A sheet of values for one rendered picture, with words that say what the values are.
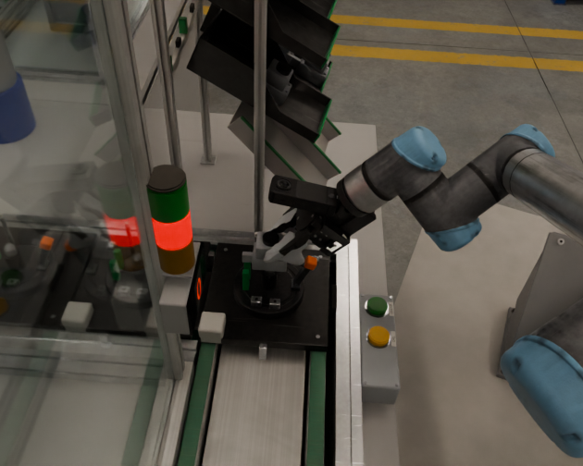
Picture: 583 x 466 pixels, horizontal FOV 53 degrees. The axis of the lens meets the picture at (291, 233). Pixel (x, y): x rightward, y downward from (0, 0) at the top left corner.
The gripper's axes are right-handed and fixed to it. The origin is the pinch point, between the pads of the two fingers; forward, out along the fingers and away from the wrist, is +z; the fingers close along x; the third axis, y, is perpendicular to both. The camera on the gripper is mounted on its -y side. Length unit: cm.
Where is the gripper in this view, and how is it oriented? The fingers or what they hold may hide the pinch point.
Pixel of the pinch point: (267, 244)
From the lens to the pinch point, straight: 105.5
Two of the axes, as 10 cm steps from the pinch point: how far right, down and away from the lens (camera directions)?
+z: -6.8, 4.7, 5.6
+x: 0.6, -7.2, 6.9
